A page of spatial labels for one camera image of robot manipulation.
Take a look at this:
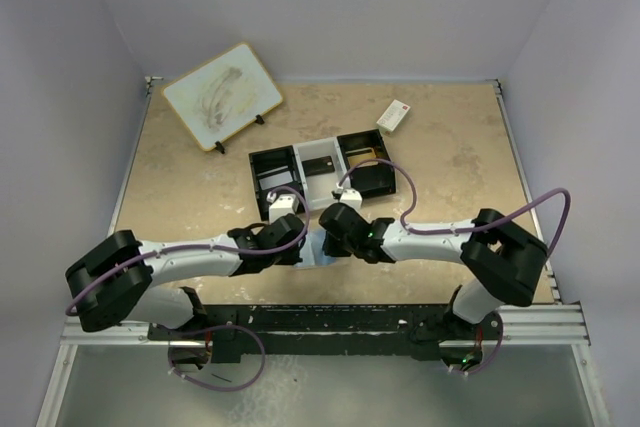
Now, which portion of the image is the white card in left bin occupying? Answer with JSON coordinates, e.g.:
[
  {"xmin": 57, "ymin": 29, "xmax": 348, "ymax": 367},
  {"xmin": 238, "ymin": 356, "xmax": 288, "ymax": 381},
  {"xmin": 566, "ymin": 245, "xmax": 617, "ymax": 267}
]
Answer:
[{"xmin": 259, "ymin": 171, "xmax": 294, "ymax": 190}]

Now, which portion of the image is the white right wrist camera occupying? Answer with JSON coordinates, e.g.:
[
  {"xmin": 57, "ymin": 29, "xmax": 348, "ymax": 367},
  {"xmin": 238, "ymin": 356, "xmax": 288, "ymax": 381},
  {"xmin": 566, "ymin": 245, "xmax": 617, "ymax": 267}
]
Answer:
[{"xmin": 332, "ymin": 187, "xmax": 363, "ymax": 211}]

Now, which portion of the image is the black board stand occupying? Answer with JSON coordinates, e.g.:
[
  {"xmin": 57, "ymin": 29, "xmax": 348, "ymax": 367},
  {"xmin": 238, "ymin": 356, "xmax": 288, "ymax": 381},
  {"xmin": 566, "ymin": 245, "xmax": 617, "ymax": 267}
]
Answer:
[{"xmin": 214, "ymin": 115, "xmax": 265, "ymax": 155}]

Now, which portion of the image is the black right bin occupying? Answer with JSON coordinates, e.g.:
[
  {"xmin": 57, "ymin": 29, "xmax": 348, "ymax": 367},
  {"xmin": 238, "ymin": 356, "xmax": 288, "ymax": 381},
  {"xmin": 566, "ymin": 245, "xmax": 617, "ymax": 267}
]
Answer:
[{"xmin": 337, "ymin": 129, "xmax": 396, "ymax": 199}]

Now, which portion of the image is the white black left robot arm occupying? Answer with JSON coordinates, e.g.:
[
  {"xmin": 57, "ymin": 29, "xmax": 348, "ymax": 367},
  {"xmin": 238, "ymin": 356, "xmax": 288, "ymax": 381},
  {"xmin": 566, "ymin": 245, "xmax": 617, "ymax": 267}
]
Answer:
[{"xmin": 65, "ymin": 213, "xmax": 310, "ymax": 339}]

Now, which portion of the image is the dark grey card with chip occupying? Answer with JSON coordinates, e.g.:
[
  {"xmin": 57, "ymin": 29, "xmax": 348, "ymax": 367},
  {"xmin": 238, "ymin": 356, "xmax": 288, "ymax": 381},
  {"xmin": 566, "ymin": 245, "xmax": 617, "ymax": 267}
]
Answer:
[{"xmin": 301, "ymin": 156, "xmax": 335, "ymax": 177}]

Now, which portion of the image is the black left bin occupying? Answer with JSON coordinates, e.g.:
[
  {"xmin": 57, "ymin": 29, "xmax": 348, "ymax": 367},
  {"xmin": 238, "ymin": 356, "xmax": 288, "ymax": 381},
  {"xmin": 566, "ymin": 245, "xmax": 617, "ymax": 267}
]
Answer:
[{"xmin": 248, "ymin": 145, "xmax": 304, "ymax": 221}]

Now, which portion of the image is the aluminium table frame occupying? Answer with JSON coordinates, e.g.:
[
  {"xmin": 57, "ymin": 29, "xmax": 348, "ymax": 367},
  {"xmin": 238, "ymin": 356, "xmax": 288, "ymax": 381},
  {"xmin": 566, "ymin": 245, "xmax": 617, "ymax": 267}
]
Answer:
[{"xmin": 34, "ymin": 77, "xmax": 611, "ymax": 427}]

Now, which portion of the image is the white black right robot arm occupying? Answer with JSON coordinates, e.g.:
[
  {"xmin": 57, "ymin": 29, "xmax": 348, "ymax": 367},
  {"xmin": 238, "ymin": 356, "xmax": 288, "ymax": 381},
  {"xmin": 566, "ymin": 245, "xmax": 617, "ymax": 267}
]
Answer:
[{"xmin": 319, "ymin": 202, "xmax": 548, "ymax": 338}]

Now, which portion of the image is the small white red box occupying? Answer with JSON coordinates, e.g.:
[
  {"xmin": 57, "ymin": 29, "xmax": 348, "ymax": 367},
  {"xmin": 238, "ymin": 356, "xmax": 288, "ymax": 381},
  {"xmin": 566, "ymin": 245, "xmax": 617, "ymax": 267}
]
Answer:
[{"xmin": 376, "ymin": 99, "xmax": 411, "ymax": 135}]

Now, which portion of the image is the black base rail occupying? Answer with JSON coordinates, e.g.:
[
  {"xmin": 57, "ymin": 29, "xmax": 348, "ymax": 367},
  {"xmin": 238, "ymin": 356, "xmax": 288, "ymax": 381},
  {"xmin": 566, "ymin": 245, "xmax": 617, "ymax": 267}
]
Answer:
[{"xmin": 148, "ymin": 304, "xmax": 503, "ymax": 364}]

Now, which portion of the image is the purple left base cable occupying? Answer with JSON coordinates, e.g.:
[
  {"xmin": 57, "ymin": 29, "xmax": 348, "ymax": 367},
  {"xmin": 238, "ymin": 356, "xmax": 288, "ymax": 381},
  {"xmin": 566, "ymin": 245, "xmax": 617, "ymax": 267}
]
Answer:
[{"xmin": 167, "ymin": 324, "xmax": 268, "ymax": 392}]

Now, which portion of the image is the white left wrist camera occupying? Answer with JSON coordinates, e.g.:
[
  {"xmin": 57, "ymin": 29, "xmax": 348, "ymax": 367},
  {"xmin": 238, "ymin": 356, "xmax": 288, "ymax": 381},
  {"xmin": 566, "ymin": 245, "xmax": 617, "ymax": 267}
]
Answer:
[{"xmin": 266, "ymin": 189, "xmax": 300, "ymax": 224}]

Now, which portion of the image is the white board with wooden frame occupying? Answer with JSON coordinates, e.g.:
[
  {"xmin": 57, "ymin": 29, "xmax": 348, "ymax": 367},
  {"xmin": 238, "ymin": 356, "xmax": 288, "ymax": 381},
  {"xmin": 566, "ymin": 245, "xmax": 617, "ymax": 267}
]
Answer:
[{"xmin": 161, "ymin": 42, "xmax": 284, "ymax": 152}]

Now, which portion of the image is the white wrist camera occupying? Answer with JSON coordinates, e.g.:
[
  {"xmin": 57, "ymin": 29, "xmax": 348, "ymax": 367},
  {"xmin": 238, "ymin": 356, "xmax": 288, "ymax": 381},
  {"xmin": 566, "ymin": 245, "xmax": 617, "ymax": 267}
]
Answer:
[
  {"xmin": 332, "ymin": 187, "xmax": 363, "ymax": 211},
  {"xmin": 266, "ymin": 189, "xmax": 300, "ymax": 224}
]

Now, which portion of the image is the white middle bin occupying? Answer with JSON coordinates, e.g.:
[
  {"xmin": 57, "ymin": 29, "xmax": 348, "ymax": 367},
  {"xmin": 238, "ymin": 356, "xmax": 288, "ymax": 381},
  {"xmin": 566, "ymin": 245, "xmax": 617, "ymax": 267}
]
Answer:
[{"xmin": 293, "ymin": 137, "xmax": 348, "ymax": 211}]

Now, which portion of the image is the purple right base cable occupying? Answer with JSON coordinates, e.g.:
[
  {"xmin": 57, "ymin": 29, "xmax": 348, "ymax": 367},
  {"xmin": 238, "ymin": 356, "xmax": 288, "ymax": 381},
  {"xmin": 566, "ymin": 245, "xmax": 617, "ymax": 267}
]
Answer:
[{"xmin": 447, "ymin": 314, "xmax": 509, "ymax": 379}]

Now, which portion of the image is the beige card holder wallet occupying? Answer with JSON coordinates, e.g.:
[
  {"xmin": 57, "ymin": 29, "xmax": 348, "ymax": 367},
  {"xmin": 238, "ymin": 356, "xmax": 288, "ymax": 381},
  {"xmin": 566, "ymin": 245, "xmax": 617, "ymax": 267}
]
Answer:
[{"xmin": 294, "ymin": 229, "xmax": 338, "ymax": 270}]

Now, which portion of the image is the black bin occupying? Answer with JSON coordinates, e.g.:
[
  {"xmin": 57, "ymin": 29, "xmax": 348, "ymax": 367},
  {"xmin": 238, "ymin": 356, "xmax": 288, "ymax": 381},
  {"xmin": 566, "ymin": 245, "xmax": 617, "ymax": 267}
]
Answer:
[
  {"xmin": 248, "ymin": 145, "xmax": 304, "ymax": 221},
  {"xmin": 337, "ymin": 129, "xmax": 396, "ymax": 199}
]

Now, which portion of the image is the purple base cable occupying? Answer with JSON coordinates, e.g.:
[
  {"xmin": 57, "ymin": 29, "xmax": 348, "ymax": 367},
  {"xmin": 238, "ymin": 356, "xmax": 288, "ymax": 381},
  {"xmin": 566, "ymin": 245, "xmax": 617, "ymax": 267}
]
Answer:
[
  {"xmin": 167, "ymin": 324, "xmax": 268, "ymax": 392},
  {"xmin": 447, "ymin": 314, "xmax": 509, "ymax": 379}
]

